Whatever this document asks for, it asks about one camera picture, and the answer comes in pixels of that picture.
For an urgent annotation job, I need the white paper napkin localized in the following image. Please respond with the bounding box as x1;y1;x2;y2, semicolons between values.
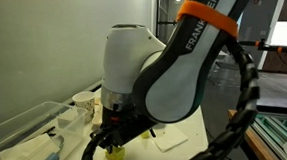
150;121;190;155

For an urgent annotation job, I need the white crumpled tissue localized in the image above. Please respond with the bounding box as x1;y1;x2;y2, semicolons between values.
0;132;61;160

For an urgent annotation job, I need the orange strap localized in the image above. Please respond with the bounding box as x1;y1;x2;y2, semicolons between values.
174;0;240;43

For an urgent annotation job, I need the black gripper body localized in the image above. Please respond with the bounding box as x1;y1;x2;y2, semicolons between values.
96;103;158;149

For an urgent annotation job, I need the patterned paper cup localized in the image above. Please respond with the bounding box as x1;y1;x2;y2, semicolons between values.
71;90;97;124

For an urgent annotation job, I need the bright white screen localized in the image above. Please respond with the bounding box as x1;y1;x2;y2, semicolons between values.
267;20;287;50

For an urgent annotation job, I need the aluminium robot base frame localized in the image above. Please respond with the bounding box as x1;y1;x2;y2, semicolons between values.
249;109;287;160

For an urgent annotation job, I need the black corrugated cable conduit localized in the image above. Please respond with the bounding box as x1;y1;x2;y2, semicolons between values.
72;32;267;160

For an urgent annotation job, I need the notched yellow block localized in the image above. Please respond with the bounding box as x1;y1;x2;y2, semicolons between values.
104;145;127;160

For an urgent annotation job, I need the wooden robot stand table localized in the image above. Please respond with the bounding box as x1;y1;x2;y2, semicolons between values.
227;106;281;160

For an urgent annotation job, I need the beige clamshell food container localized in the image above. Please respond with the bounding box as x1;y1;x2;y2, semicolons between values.
89;95;108;128

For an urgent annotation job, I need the clear plastic bin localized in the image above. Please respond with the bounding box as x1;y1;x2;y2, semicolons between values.
0;98;91;160

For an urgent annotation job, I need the black rod with orange clips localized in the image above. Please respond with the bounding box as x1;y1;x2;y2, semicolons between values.
239;36;287;57

